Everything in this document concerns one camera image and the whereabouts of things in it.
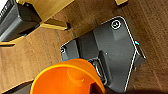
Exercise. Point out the white decorated table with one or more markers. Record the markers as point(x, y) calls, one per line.
point(43, 10)

